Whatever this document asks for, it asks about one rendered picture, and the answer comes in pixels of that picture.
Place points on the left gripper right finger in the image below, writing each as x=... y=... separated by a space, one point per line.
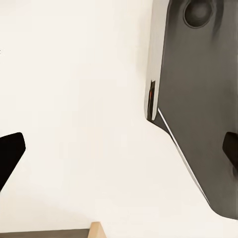
x=230 y=148

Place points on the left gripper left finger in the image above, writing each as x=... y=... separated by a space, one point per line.
x=12 y=148

